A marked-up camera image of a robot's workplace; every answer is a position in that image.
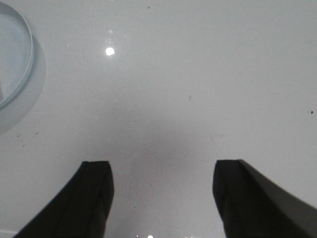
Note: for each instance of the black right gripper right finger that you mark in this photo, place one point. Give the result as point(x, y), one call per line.
point(252, 206)

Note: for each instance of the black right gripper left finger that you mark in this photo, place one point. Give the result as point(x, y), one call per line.
point(80, 209)

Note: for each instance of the light blue round plate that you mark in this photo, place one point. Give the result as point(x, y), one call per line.
point(16, 53)

